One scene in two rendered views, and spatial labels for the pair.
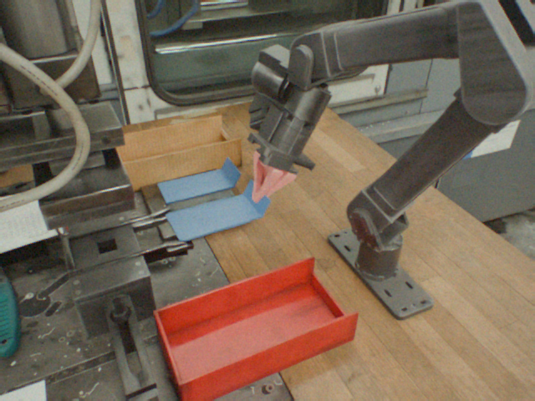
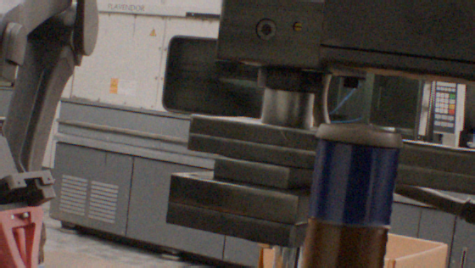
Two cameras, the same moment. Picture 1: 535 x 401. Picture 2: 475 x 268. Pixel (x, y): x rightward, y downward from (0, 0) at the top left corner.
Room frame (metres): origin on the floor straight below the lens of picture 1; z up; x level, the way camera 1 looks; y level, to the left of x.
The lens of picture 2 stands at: (0.98, 0.77, 1.21)
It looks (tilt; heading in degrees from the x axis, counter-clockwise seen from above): 3 degrees down; 232
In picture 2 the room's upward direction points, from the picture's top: 7 degrees clockwise
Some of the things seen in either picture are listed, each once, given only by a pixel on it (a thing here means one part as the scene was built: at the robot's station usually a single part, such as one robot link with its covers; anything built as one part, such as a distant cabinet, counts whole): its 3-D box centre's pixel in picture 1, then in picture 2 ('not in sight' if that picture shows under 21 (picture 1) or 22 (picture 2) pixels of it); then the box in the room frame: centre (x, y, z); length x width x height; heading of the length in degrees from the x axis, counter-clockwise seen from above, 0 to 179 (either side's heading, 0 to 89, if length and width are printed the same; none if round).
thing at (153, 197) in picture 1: (192, 203); not in sight; (0.72, 0.13, 0.91); 0.17 x 0.16 x 0.02; 25
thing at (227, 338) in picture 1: (256, 325); not in sight; (0.41, 0.00, 0.93); 0.25 x 0.12 x 0.06; 115
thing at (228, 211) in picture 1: (218, 208); not in sight; (0.58, 0.07, 1.00); 0.15 x 0.07 x 0.03; 117
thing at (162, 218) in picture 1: (154, 219); not in sight; (0.58, 0.17, 0.98); 0.07 x 0.02 x 0.01; 115
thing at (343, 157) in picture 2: not in sight; (354, 181); (0.69, 0.48, 1.17); 0.04 x 0.04 x 0.03
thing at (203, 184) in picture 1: (199, 179); not in sight; (0.76, 0.12, 0.93); 0.15 x 0.07 x 0.03; 114
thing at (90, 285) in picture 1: (100, 244); not in sight; (0.52, 0.24, 0.98); 0.20 x 0.10 x 0.01; 25
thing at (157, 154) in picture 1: (176, 152); not in sight; (0.87, 0.18, 0.93); 0.25 x 0.13 x 0.08; 115
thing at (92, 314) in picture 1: (105, 264); not in sight; (0.52, 0.24, 0.94); 0.20 x 0.10 x 0.07; 25
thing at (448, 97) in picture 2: not in sight; (450, 100); (-3.10, -2.58, 1.27); 0.23 x 0.18 x 0.38; 21
